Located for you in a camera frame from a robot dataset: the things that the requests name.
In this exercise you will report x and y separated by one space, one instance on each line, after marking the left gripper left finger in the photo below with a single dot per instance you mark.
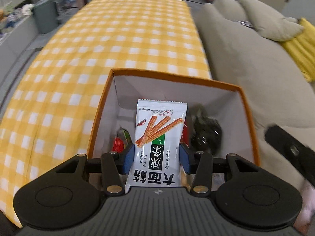
125 159

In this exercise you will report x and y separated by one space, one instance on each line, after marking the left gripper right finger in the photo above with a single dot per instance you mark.
187 158

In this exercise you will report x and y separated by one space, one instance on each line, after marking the red snack bag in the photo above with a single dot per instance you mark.
118 145

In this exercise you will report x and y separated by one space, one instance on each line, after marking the light green snack packet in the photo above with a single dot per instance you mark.
124 135

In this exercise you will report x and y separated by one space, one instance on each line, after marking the dark green snack packet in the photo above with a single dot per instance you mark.
207 133

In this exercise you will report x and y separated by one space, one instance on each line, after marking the white spicy strip packet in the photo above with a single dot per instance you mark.
159 127

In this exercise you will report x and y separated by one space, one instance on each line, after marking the orange white cardboard box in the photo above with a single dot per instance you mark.
224 102

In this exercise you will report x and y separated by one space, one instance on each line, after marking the yellow checkered tablecloth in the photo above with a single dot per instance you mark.
51 113

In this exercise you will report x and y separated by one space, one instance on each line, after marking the yellow cushion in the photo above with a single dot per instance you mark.
302 50

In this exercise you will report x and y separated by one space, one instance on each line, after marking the beige sofa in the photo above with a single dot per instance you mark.
276 91

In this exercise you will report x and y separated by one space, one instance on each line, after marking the beige cushion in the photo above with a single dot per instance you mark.
270 23

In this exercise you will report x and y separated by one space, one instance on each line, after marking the white tv cabinet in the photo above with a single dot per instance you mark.
15 42

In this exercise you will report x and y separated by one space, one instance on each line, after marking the pink space heater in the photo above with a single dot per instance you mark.
81 3

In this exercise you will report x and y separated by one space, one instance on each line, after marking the grey trash bin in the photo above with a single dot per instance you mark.
45 15

